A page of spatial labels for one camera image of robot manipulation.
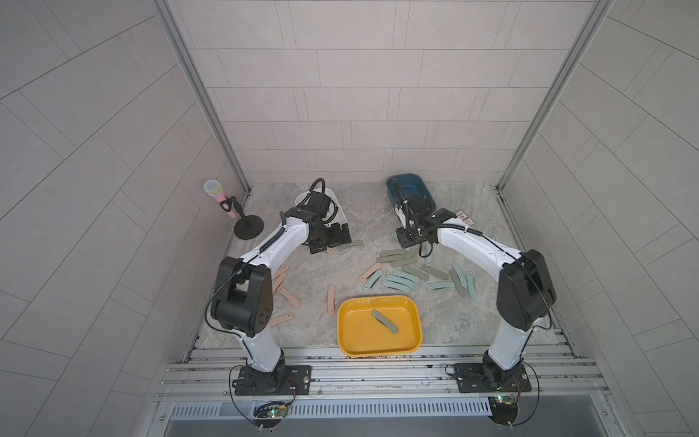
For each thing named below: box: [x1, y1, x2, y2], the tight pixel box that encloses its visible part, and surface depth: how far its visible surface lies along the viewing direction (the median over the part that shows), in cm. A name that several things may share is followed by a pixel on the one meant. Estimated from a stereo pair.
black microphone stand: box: [219, 195, 265, 240], surface depth 101 cm
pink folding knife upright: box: [327, 284, 335, 316], surface depth 86 cm
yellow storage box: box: [336, 294, 424, 357], surface depth 82 cm
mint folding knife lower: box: [382, 280, 411, 293], surface depth 91 cm
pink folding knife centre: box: [358, 263, 383, 282], surface depth 93 cm
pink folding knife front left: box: [269, 313, 294, 327], surface depth 84 cm
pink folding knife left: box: [276, 286, 301, 307], surface depth 87 cm
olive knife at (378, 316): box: [371, 308, 400, 335], surface depth 83 cm
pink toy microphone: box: [203, 179, 238, 219], surface depth 86 cm
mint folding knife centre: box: [362, 269, 384, 292], surface depth 91 cm
